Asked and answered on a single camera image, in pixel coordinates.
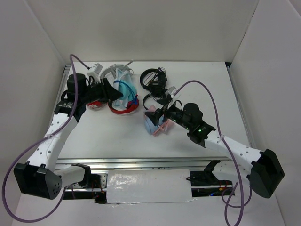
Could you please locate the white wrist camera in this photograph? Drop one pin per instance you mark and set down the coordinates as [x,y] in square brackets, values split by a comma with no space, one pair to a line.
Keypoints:
[172,95]
[94,71]

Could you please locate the black headphones lower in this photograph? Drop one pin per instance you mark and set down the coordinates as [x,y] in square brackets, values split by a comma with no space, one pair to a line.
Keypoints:
[158,95]

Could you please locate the white grey headphones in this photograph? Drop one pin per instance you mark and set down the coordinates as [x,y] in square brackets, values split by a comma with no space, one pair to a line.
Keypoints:
[112,69]

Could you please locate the white foil covered plate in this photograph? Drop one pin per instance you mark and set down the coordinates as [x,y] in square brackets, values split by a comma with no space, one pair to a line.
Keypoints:
[148,186]

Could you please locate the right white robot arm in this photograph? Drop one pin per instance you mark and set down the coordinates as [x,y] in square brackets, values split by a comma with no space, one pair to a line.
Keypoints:
[263,169]

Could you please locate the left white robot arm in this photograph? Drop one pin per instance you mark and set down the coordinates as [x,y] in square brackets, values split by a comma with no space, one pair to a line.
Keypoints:
[38,176]

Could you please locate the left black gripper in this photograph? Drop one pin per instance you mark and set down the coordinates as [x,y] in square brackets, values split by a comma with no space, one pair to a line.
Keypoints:
[108,92]

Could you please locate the teal cat ear headphones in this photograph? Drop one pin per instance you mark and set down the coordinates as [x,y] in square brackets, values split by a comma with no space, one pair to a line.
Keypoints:
[124,84]

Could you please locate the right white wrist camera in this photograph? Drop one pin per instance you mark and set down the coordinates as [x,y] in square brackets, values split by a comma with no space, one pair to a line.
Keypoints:
[172,95]

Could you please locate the red black headphones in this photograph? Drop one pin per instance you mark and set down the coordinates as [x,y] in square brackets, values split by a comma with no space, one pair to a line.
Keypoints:
[132,106]

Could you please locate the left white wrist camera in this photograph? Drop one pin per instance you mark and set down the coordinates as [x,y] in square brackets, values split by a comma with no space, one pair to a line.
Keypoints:
[94,71]

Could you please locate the aluminium rail frame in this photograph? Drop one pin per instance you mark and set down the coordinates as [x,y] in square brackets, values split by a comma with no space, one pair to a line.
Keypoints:
[102,166]

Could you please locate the folded red headphones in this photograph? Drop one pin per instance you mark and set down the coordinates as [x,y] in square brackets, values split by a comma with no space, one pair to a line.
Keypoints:
[95,106]

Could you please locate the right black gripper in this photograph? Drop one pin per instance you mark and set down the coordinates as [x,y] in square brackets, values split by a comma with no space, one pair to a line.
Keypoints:
[155,116]

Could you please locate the black headphones upper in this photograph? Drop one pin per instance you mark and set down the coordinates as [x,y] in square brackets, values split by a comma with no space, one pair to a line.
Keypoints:
[154,80]

